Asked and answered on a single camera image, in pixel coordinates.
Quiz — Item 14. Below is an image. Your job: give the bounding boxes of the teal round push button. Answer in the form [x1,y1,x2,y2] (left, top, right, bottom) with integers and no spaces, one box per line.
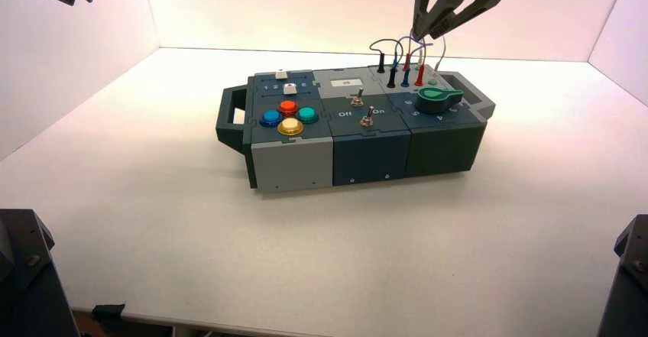
[295,107,320,125]

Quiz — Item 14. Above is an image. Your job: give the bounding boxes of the modular control box with handles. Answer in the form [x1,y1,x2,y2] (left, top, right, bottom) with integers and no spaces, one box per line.
[215,65,497,194]

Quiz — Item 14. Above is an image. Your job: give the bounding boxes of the green rotary knob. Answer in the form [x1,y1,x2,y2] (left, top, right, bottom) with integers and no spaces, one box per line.
[415,87,464,115]

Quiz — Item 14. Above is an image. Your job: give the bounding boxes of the small white display panel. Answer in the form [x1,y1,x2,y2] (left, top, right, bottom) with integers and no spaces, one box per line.
[330,77,364,90]

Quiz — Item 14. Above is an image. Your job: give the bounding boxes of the blue jumper wire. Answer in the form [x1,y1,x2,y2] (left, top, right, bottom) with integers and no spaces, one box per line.
[394,36,436,70]

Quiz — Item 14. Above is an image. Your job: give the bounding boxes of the black tape piece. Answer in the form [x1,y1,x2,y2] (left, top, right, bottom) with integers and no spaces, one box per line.
[91,303,126,322]

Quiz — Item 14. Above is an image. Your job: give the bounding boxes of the blue round push button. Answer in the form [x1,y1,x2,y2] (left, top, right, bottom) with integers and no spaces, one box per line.
[259,110,284,128]

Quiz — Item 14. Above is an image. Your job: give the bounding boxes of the red jumper wire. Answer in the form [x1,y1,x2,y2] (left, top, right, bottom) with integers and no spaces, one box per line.
[407,34,427,67]

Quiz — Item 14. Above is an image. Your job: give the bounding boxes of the white jumper wire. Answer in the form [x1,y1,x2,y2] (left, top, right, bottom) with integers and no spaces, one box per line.
[434,36,447,71]

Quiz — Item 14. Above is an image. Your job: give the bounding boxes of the yellow round push button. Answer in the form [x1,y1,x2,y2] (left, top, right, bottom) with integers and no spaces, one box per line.
[277,117,306,138]

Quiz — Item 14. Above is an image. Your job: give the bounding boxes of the black jumper wire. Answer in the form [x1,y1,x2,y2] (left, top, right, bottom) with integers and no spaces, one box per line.
[368,38,404,68]

